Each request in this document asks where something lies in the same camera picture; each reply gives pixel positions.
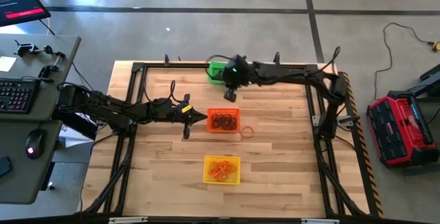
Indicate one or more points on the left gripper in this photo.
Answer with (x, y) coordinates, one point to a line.
(170, 111)

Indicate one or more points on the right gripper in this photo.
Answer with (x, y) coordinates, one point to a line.
(235, 73)

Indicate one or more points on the green plastic basket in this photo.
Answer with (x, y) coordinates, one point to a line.
(214, 71)

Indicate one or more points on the orange rubber band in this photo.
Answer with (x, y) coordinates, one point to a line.
(216, 172)
(240, 132)
(228, 167)

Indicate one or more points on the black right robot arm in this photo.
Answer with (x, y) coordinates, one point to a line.
(309, 79)

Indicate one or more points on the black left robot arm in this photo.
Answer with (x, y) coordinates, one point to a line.
(110, 107)

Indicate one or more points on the orange plastic basket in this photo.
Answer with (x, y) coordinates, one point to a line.
(210, 114)

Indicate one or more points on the black table clamp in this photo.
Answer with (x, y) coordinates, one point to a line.
(166, 59)
(277, 58)

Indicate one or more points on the yellow plastic basket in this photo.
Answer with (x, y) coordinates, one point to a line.
(209, 179)

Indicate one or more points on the silver mounting plate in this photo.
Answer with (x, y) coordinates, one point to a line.
(315, 120)

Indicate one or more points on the black desk leg beam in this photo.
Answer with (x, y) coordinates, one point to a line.
(77, 126)

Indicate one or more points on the white paper sheet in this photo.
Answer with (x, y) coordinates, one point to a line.
(74, 138)

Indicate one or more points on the silver hinge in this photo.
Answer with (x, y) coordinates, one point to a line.
(319, 221)
(127, 220)

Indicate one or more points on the black desk clamp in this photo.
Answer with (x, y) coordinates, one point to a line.
(48, 69)
(24, 48)

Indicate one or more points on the black computer mouse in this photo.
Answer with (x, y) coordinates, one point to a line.
(34, 143)

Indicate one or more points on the black yellow hazard strip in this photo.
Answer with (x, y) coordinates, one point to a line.
(368, 169)

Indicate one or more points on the grey desk top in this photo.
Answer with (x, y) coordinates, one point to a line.
(31, 62)
(17, 186)

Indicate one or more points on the black keyboard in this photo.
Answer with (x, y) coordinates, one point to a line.
(17, 95)

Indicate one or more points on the red and black toolbox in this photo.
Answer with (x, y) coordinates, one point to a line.
(402, 134)

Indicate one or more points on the white paper note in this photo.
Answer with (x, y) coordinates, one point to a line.
(7, 64)

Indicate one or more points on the black phone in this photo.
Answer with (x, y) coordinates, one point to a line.
(4, 166)

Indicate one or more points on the black equipment stand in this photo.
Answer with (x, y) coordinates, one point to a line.
(429, 79)

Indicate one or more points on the yellow plug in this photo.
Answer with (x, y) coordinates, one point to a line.
(436, 46)

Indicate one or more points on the black aluminium table frame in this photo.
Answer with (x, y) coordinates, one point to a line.
(185, 66)

